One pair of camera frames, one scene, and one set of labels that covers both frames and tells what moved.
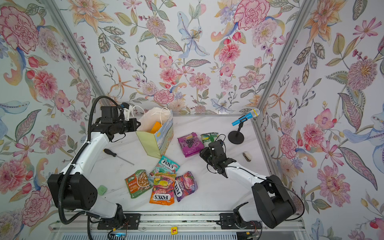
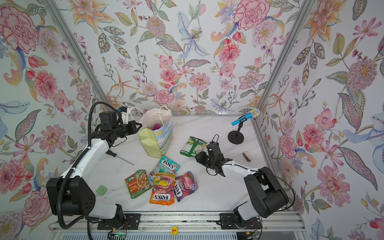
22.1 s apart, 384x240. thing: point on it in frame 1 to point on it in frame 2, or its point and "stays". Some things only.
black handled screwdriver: [114, 154] stays
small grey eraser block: [247, 156] stays
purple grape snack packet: [191, 144] to [156, 127]
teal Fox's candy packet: [165, 165] stays
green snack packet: [208, 138] to [193, 147]
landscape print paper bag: [155, 129] stays
